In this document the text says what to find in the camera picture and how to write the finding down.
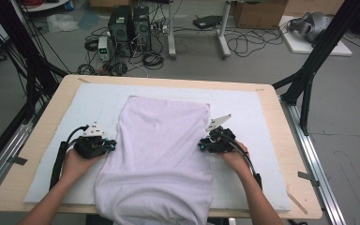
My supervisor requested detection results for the person's right hand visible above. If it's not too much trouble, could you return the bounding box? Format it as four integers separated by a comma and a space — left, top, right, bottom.
219, 140, 251, 180

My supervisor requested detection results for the clear plastic bag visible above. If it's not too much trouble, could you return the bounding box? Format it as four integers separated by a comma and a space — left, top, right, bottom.
46, 13, 80, 34

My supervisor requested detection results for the grey power supply unit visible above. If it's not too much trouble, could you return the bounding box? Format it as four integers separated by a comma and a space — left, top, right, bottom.
97, 36, 111, 62

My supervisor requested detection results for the narrow black computer tower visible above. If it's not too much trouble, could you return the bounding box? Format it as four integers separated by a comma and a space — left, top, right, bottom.
132, 6, 153, 53

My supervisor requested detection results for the black floor cable tangle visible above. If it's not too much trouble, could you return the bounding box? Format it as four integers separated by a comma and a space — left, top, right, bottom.
224, 27, 283, 59

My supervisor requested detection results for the lilac towel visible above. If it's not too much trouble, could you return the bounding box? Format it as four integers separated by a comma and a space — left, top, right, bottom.
94, 95, 214, 225

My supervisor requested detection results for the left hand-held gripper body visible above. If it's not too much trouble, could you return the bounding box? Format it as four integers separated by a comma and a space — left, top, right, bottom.
73, 122, 108, 159

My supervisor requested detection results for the black tape strip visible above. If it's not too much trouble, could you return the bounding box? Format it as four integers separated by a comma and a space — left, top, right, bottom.
7, 155, 28, 166

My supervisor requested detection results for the grey rounded device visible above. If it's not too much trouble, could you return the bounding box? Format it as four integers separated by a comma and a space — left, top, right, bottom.
288, 11, 334, 43

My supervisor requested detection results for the brown cardboard box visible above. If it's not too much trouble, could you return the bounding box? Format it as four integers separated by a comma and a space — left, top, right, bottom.
233, 0, 289, 30

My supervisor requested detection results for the flat black device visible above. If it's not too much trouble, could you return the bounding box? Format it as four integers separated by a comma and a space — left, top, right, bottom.
192, 14, 223, 30

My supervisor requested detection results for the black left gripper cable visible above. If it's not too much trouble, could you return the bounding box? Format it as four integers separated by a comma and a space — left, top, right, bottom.
49, 125, 90, 191

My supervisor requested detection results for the black frame stand with cables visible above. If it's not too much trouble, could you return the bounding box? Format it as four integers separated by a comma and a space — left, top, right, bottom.
0, 0, 69, 126

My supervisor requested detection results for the white grid mat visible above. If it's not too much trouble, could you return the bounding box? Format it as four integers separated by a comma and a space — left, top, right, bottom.
22, 82, 293, 212

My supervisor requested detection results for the black coiled cable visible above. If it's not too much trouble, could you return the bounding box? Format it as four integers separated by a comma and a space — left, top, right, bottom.
142, 51, 165, 71

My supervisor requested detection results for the grey tape strip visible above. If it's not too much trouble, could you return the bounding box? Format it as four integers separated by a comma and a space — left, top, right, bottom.
297, 171, 321, 188

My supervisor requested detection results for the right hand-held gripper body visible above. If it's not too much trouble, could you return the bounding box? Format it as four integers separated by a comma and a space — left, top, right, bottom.
205, 113, 237, 154

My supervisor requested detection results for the white desk leg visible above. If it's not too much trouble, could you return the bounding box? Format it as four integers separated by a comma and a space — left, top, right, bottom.
167, 0, 177, 60
217, 0, 232, 60

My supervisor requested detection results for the wide black computer tower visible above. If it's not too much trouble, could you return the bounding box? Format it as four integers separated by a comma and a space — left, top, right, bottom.
107, 5, 134, 58

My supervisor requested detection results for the aluminium rail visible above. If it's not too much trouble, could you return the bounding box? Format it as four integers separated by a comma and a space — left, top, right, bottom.
279, 97, 347, 225
0, 120, 36, 204

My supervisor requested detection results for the white floor board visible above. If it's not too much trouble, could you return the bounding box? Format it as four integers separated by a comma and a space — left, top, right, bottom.
279, 15, 353, 57

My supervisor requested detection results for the person's left hand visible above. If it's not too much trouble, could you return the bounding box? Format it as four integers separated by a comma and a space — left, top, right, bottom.
61, 149, 105, 186

